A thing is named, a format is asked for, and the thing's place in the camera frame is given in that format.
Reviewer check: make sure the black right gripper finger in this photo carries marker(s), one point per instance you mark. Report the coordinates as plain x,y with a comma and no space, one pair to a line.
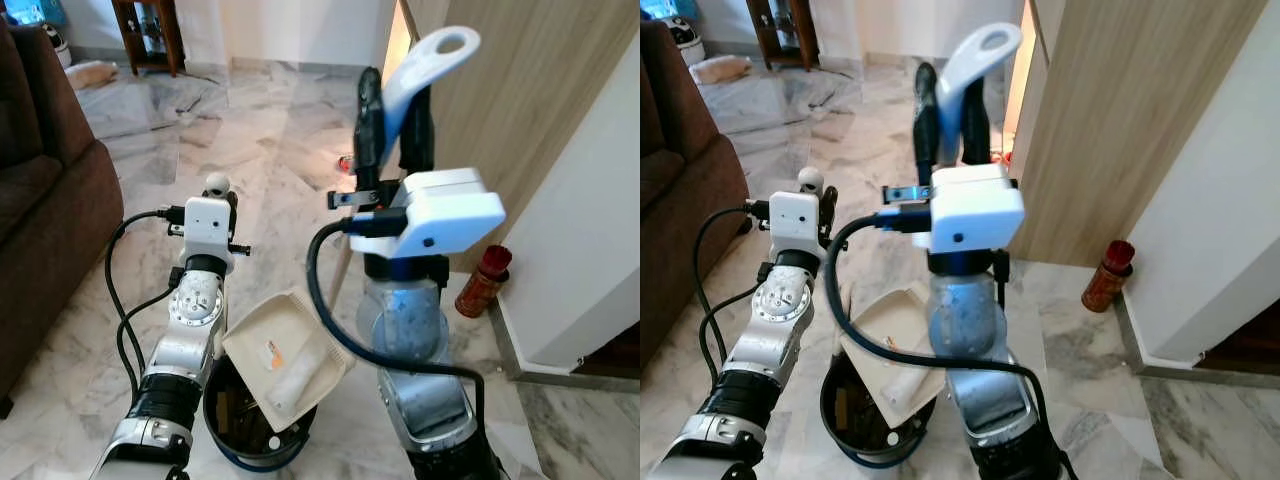
978,135
370,130
926,130
418,135

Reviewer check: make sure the cream plastic dustpan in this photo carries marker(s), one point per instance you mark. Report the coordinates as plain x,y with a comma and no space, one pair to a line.
415,80
965,75

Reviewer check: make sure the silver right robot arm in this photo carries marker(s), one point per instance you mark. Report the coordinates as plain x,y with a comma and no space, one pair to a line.
415,330
965,320

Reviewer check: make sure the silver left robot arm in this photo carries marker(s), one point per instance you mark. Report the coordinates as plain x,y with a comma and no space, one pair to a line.
195,305
780,305

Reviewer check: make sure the small red floor object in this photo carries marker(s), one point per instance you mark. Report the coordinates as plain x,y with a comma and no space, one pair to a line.
345,163
1003,156

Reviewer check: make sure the light wood wardrobe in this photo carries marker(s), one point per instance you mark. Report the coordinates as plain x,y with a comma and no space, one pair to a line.
520,100
1130,100

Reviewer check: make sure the brown sofa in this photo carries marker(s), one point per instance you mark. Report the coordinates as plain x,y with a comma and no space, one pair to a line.
50,200
690,190

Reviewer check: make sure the red cylindrical can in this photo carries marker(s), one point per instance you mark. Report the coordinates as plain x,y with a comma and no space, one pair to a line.
1105,275
483,280

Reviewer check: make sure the small dark wooden table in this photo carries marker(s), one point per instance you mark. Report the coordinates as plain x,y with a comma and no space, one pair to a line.
150,35
785,30

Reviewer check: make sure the tan cushion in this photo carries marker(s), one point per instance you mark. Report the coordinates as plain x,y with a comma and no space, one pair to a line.
720,68
90,73

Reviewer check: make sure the black round bin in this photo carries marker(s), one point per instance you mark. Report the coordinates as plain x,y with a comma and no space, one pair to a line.
235,432
850,427

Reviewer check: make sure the white and black round appliance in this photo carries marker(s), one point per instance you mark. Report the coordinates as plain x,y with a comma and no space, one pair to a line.
55,46
685,36

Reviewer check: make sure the bright blue object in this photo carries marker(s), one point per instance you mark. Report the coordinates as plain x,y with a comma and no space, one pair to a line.
665,8
30,10

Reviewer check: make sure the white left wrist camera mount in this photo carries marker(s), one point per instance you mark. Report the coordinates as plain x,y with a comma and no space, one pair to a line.
208,228
795,222

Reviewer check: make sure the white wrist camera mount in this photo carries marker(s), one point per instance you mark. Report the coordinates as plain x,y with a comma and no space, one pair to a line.
445,215
975,210
795,222
208,228

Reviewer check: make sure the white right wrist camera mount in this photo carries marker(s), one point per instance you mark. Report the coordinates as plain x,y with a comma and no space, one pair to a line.
975,210
445,215

